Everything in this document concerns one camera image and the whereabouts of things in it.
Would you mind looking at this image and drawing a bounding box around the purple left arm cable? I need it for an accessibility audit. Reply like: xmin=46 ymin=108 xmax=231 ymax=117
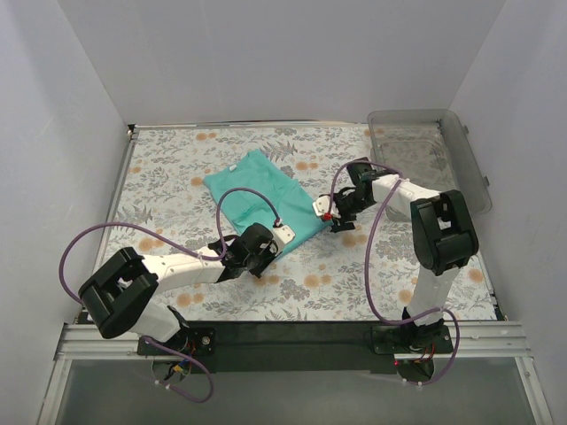
xmin=59 ymin=188 xmax=214 ymax=404

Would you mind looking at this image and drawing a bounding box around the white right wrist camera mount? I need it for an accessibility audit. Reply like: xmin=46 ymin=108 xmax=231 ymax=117
xmin=312 ymin=195 xmax=340 ymax=221

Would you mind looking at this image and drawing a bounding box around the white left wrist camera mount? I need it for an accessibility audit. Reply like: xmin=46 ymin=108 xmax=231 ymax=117
xmin=271 ymin=225 xmax=295 ymax=255

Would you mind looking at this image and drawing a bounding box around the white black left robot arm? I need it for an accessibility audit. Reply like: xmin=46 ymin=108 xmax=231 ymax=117
xmin=79 ymin=223 xmax=295 ymax=354

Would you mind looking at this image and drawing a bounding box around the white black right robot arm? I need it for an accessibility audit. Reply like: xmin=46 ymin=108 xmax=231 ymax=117
xmin=322 ymin=158 xmax=479 ymax=356

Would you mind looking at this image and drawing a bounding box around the clear plastic bin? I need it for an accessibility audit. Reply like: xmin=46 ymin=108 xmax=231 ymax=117
xmin=367 ymin=109 xmax=493 ymax=217

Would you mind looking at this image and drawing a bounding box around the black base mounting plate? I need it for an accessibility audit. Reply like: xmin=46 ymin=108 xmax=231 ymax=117
xmin=136 ymin=321 xmax=455 ymax=375

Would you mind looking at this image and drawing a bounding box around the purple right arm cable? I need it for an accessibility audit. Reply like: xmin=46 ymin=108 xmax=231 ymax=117
xmin=330 ymin=161 xmax=457 ymax=387

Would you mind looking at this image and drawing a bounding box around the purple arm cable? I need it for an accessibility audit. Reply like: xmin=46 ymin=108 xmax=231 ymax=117
xmin=330 ymin=161 xmax=457 ymax=387
xmin=59 ymin=188 xmax=214 ymax=404

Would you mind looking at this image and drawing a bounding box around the teal t shirt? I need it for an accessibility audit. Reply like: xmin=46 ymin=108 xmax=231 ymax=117
xmin=204 ymin=150 xmax=327 ymax=255

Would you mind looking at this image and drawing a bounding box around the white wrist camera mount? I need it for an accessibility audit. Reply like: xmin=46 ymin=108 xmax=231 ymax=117
xmin=271 ymin=225 xmax=295 ymax=255
xmin=312 ymin=195 xmax=340 ymax=221

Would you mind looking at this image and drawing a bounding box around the aluminium frame rail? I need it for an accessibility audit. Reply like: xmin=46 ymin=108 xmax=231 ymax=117
xmin=57 ymin=321 xmax=532 ymax=359

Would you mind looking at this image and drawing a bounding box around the floral patterned table mat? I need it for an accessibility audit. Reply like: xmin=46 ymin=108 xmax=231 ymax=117
xmin=86 ymin=123 xmax=506 ymax=322

